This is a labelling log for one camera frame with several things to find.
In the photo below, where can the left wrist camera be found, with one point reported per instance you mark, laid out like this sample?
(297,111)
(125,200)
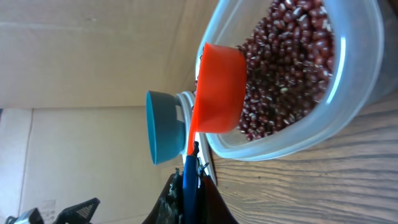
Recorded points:
(32,216)

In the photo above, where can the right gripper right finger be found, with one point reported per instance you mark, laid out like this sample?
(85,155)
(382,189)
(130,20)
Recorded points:
(211,208)

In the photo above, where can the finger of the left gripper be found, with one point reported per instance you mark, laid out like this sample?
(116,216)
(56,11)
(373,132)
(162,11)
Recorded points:
(81,213)

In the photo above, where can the red adzuki beans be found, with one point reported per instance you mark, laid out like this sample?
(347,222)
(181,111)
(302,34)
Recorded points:
(290,56)

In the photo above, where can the teal plastic bowl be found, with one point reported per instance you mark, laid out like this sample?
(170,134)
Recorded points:
(165,126)

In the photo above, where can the clear plastic food container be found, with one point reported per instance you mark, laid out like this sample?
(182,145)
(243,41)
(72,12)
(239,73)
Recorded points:
(365,69)

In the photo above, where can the orange measuring scoop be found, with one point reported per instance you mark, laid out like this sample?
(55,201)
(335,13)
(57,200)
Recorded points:
(217,110)

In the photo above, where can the white digital kitchen scale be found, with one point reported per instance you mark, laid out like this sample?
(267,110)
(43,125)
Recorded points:
(187,100)

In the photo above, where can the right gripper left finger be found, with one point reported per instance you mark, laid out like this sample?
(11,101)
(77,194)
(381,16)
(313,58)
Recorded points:
(168,208)

